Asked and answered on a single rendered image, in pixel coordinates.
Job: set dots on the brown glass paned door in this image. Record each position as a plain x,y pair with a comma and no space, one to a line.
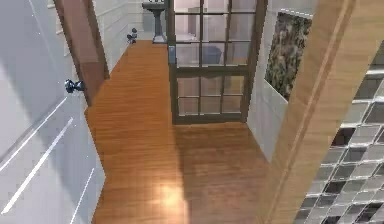
210,90

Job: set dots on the dark round door knob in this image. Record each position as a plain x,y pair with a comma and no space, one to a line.
73,86
132,35

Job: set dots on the dark mottled framed picture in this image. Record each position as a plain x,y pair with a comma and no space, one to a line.
287,56

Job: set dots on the white panelled room door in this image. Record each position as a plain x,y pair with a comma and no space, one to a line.
115,30
36,140

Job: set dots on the grey pedestal sink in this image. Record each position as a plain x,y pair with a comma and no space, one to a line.
157,20

